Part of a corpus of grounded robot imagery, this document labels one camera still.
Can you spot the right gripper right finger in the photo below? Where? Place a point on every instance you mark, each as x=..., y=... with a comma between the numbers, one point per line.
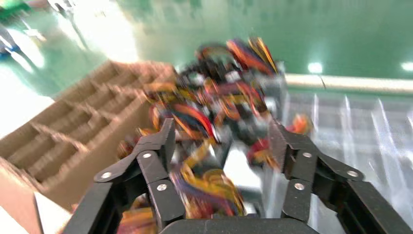
x=300, y=168

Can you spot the white padded cart rail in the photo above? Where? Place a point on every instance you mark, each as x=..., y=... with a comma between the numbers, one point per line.
x=355, y=84

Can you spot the brown cardboard divider box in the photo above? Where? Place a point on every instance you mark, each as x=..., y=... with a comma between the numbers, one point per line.
x=80, y=122

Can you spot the clear plastic compartment tray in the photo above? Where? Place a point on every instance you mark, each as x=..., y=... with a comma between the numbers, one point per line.
x=361, y=129

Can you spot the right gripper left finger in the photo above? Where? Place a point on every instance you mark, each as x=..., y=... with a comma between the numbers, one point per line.
x=161, y=181

